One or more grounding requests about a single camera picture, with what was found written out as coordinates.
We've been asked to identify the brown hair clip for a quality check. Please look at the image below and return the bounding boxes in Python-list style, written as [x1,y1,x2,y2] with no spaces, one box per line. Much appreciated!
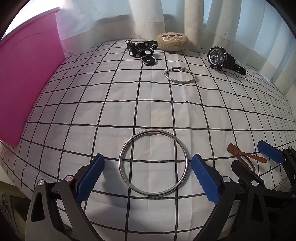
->
[227,143,267,173]

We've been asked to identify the large silver bangle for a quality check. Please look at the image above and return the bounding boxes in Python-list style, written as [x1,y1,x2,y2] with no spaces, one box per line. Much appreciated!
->
[118,129,190,197]

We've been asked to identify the black wrist watch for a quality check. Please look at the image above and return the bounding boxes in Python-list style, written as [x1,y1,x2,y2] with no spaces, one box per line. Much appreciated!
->
[207,46,246,76]

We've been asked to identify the small silver bracelet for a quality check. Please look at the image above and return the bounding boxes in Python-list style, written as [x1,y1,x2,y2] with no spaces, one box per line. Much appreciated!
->
[164,66,197,84]

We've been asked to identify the beige sloth plush clip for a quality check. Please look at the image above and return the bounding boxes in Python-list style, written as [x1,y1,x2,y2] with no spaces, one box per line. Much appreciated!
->
[156,32,189,52]

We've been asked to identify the black ribbon hair tie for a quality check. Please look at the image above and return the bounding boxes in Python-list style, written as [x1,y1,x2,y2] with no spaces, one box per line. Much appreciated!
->
[125,39,158,67]

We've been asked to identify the white grid tablecloth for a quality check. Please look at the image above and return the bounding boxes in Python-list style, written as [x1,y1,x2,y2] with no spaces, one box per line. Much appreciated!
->
[1,40,295,240]

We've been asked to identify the white curtain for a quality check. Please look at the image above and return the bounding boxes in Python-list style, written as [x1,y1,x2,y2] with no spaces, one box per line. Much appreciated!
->
[55,0,296,93]

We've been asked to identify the pink plastic bin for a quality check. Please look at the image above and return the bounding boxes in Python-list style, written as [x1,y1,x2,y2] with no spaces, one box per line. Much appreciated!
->
[1,8,65,146]

